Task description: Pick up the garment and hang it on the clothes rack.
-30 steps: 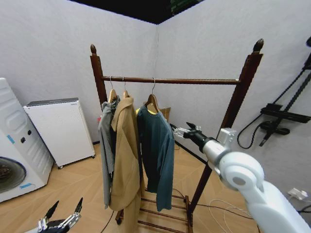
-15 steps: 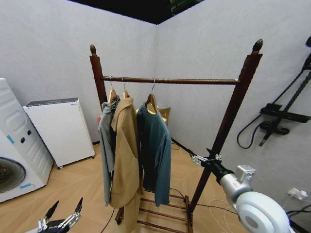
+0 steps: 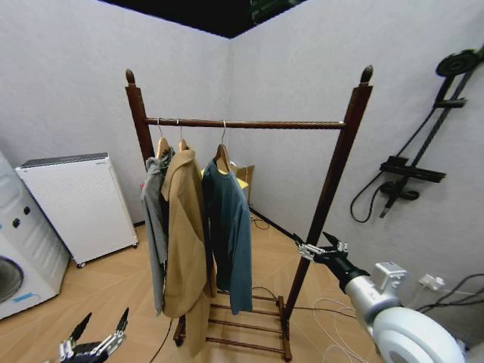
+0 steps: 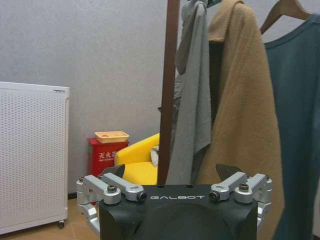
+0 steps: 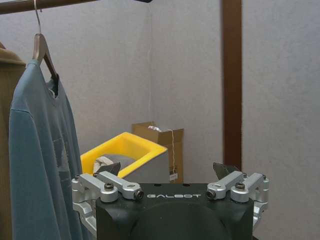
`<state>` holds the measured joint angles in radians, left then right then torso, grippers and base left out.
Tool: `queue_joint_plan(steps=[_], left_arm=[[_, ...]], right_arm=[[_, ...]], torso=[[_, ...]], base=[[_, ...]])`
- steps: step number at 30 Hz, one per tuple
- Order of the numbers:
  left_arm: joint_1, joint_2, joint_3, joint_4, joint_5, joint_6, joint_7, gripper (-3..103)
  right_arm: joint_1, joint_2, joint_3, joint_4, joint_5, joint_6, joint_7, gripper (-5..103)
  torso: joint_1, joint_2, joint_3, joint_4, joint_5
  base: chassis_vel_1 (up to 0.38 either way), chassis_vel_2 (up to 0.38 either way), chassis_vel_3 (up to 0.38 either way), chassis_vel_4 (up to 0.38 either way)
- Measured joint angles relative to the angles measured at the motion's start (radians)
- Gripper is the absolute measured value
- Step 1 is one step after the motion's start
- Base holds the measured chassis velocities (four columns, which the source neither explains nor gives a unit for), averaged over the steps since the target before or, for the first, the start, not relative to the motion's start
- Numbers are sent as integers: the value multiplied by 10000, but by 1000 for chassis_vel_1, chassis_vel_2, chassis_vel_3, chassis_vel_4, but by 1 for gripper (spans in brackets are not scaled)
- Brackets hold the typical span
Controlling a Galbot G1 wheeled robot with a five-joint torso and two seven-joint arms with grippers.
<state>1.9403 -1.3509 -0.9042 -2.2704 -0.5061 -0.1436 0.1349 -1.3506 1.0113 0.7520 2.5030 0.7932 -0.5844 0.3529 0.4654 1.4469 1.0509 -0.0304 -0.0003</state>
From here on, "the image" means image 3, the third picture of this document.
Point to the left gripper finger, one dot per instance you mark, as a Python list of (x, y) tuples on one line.
[(115, 334), (77, 331)]

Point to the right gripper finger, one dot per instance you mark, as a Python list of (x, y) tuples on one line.
[(336, 244), (308, 250)]

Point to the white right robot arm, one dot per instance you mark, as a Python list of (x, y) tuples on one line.
[(408, 332)]

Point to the grey garment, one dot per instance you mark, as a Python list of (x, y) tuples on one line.
[(153, 211)]

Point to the wooden hanger under teal shirt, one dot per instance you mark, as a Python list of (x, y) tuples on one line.
[(222, 152)]

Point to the wooden hanger under tan coat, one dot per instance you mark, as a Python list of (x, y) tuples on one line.
[(182, 144)]

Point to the wooden hanger under grey garment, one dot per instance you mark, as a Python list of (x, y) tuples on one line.
[(162, 145)]

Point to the teal long-sleeve shirt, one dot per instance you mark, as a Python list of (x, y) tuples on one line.
[(230, 227)]

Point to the black hand shower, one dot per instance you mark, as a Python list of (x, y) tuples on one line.
[(401, 194)]

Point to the white washing machine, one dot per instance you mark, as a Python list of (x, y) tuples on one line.
[(30, 246)]

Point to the brown cardboard box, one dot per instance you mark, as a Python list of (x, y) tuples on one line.
[(246, 172)]

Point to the black shower mixer shelf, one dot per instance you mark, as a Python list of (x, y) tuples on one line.
[(412, 171)]

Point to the tan coat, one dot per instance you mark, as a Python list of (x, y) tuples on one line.
[(185, 246)]

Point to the white box-shaped appliance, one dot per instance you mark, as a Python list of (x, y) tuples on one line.
[(83, 208)]

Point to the dark wooden clothes rack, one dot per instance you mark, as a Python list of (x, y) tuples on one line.
[(246, 123)]

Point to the black shower riser pipe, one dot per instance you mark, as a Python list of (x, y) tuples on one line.
[(435, 121)]

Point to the round black shower head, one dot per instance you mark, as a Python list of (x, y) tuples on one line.
[(455, 63)]

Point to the white wall socket plug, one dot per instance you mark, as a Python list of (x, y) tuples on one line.
[(432, 281)]

